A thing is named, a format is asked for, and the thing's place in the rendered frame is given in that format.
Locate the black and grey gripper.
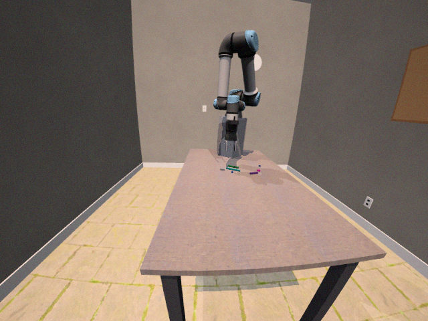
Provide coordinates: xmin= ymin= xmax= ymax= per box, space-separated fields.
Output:
xmin=225 ymin=114 xmax=239 ymax=151

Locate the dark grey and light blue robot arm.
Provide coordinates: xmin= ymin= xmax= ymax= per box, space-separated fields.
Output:
xmin=213 ymin=30 xmax=261 ymax=118

